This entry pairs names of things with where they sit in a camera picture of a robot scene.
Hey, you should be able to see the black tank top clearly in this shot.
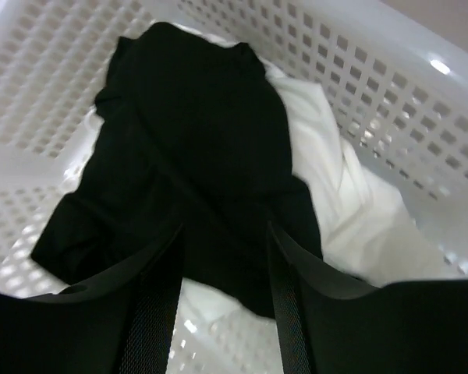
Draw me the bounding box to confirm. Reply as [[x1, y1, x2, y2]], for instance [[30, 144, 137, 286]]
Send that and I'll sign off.
[[31, 22, 321, 318]]

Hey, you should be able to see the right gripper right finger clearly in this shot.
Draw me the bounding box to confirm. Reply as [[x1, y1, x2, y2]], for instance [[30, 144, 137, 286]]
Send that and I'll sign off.
[[268, 225, 468, 373]]

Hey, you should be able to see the white tank top in basket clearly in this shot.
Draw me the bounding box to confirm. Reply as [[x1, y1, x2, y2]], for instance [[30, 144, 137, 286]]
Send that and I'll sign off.
[[171, 23, 449, 344]]

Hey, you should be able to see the white plastic laundry basket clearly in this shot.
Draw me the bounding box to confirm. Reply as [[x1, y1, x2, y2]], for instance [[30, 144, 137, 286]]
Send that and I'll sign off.
[[0, 1, 468, 373]]

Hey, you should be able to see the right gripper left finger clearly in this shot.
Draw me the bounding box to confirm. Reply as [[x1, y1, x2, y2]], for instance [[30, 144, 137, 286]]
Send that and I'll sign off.
[[0, 228, 183, 373]]

